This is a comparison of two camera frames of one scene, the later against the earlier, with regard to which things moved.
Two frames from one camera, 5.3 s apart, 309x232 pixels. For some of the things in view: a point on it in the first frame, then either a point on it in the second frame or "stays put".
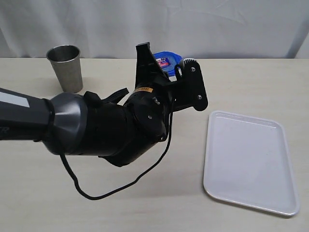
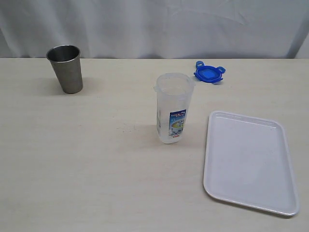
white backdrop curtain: [194, 29] stays put
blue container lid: [168, 61] → [208, 74]
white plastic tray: [247, 163] stays put
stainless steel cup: [65, 61] stays put
